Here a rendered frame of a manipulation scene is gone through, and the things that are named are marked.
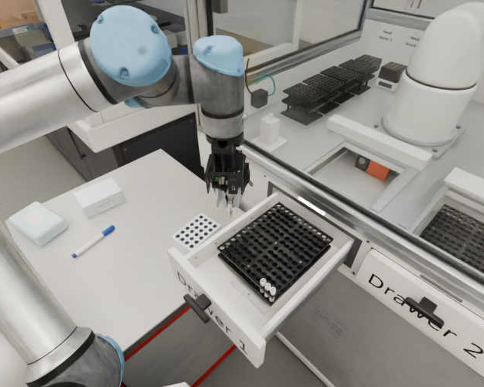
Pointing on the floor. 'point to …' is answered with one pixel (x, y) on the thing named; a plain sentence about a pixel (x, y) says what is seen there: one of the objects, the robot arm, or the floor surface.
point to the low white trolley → (136, 272)
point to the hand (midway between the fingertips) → (230, 200)
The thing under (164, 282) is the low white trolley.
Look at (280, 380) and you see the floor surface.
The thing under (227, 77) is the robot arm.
